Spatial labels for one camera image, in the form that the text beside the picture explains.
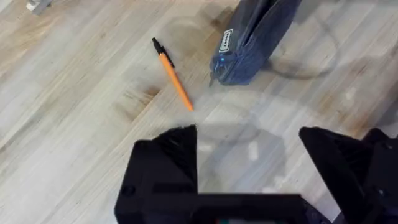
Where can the small grey object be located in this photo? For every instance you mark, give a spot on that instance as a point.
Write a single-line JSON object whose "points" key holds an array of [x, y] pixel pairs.
{"points": [[38, 5]]}

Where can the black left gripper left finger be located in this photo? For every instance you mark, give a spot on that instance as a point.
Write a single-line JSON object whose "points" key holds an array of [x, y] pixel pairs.
{"points": [[161, 168]]}

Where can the orange pen with black cap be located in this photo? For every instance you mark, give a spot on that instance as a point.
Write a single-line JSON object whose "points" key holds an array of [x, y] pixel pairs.
{"points": [[174, 77]]}

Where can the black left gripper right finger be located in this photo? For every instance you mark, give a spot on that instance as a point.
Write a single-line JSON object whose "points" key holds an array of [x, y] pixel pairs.
{"points": [[357, 174]]}

